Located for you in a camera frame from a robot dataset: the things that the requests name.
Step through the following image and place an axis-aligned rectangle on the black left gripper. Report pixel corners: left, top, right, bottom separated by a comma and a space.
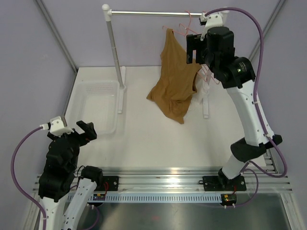
48, 120, 96, 171

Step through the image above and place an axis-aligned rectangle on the pink wire hanger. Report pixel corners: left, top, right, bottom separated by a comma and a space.
162, 10, 212, 84
179, 11, 220, 85

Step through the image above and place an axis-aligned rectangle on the tan tank top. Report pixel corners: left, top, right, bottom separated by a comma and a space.
146, 29, 201, 124

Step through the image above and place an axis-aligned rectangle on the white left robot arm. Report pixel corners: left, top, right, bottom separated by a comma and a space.
38, 120, 104, 230

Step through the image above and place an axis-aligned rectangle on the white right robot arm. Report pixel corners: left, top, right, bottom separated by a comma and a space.
186, 26, 283, 191

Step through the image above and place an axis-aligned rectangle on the white tank top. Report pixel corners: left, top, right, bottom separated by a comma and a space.
184, 75, 210, 119

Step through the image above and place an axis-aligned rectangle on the white metal clothes rack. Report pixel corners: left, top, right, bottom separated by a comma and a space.
101, 4, 230, 119

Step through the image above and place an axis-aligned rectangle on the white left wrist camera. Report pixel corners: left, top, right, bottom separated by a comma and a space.
39, 116, 74, 137

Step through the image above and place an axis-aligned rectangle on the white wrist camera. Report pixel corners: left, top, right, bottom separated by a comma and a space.
39, 116, 74, 137
200, 11, 229, 41

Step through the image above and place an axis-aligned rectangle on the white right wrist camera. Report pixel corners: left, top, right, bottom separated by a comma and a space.
200, 11, 229, 41

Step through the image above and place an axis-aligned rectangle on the aluminium mounting rail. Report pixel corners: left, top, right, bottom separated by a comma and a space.
33, 167, 293, 194

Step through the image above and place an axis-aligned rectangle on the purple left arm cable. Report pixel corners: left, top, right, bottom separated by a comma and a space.
11, 126, 47, 230

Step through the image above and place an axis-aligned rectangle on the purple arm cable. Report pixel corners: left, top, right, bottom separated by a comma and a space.
206, 7, 288, 209
11, 126, 47, 230

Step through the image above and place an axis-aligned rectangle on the right aluminium frame post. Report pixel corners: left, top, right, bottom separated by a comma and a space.
242, 0, 287, 72

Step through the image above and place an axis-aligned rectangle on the aluminium frame post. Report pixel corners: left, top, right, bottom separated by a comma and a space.
34, 0, 78, 75
242, 0, 287, 72

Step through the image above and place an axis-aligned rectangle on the white slotted cable duct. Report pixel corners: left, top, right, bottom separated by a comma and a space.
87, 193, 222, 203

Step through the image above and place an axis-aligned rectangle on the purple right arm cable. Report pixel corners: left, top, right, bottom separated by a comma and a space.
206, 7, 288, 209

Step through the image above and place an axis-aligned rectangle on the left aluminium frame post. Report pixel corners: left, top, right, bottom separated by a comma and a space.
34, 0, 78, 75

